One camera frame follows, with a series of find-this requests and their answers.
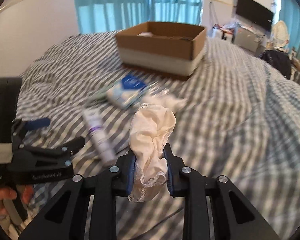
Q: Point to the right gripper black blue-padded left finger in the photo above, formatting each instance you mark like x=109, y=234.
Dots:
x=65, y=215

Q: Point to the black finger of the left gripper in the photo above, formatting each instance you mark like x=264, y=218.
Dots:
x=50, y=156

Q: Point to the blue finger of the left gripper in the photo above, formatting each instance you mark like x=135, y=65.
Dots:
x=20, y=127

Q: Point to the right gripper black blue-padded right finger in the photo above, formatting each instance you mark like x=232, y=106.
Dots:
x=213, y=206

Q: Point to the blue white tissue pack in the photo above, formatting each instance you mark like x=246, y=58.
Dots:
x=126, y=91

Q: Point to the cream lace underwear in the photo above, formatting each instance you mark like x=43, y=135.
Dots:
x=149, y=132

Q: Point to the white purple tube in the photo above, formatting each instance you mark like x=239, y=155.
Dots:
x=98, y=136

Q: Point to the white headboard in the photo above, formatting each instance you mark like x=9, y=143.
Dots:
x=30, y=27

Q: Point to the teal window curtain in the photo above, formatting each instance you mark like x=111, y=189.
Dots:
x=95, y=16

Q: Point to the brown cardboard box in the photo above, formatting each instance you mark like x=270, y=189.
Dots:
x=167, y=48

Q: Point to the black backpack on chair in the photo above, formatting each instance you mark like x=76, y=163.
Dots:
x=279, y=60

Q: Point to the silver mini fridge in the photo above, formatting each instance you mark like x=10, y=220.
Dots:
x=247, y=39

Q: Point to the white suitcase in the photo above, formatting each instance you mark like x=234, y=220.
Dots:
x=222, y=34

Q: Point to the white oval vanity mirror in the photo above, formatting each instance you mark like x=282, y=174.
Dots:
x=280, y=34

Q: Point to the clear plastic bag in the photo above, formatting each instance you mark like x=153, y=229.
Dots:
x=232, y=25

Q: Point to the teal right curtain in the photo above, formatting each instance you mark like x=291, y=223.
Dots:
x=290, y=14

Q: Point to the black wall television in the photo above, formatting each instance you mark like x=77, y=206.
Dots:
x=256, y=13

